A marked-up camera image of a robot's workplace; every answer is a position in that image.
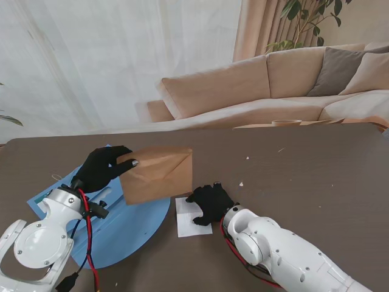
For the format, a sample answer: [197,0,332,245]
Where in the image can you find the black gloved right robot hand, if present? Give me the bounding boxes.
[185,181,236,228]

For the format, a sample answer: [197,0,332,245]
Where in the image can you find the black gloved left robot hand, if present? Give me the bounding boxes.
[70,145,140,194]

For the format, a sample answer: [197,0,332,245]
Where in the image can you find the white lined letter paper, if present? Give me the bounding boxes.
[175,196,213,238]

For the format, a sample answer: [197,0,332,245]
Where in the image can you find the brown kraft paper envelope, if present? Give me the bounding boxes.
[117,146,194,206]

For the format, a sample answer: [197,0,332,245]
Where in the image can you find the blue plastic file folder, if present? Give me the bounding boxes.
[26,144,171,269]

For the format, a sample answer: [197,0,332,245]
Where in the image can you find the dark green plant leaf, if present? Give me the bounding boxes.
[0,82,24,127]

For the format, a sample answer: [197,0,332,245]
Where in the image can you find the beige fabric sofa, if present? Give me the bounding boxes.
[146,44,389,128]

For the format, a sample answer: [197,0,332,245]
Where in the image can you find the white sheer curtain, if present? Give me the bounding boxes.
[0,0,244,145]

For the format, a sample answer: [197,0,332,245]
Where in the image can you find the light wooden side table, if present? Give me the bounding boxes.
[232,117,346,130]

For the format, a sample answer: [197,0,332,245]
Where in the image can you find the grey-brown sofa cushion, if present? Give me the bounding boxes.
[306,47,374,97]

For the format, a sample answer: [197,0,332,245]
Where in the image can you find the beige pleated curtain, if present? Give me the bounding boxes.
[232,0,314,63]

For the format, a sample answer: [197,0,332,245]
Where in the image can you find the beige sofa cushion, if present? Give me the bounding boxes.
[337,51,389,96]

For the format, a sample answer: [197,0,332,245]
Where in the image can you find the green leafy houseplant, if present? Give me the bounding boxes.
[264,0,353,54]

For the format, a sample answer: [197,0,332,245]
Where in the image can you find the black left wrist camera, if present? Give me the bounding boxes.
[88,199,109,220]

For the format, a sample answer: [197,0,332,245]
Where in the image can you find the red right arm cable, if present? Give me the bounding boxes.
[221,224,282,289]

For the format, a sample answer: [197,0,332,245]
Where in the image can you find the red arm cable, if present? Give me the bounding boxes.
[221,224,282,289]
[77,188,100,292]

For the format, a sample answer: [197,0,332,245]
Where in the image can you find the red left arm cable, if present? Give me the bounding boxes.
[77,188,100,292]

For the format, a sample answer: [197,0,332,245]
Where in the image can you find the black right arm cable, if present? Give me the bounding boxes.
[239,258,283,288]

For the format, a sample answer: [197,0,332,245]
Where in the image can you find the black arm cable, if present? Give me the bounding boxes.
[239,258,283,288]
[54,217,83,292]

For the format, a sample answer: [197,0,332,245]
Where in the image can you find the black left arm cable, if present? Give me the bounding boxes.
[54,217,83,292]

